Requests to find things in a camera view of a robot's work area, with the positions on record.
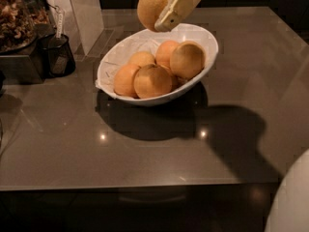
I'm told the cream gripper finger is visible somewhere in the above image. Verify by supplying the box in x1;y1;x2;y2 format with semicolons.
154;0;201;32

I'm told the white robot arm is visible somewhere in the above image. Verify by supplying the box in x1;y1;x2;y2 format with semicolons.
188;7;309;232

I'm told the white paper bowl liner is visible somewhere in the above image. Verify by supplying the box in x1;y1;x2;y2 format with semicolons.
96;30;180;99

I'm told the white oval bowl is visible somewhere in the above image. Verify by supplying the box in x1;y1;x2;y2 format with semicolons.
95;22;219;107

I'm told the small hidden orange left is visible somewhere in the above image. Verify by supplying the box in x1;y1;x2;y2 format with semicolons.
127;51;155;67

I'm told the clear acrylic sign stand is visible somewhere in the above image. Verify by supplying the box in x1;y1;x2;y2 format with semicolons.
47;0;104;55

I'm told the white tag utensil in cup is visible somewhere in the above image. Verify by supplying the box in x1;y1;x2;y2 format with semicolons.
55;6;65;39

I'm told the black mesh cup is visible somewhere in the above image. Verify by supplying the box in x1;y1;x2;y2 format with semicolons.
38;34;75;77

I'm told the dark tray base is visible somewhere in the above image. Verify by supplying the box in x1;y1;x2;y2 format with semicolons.
0;43;44;84

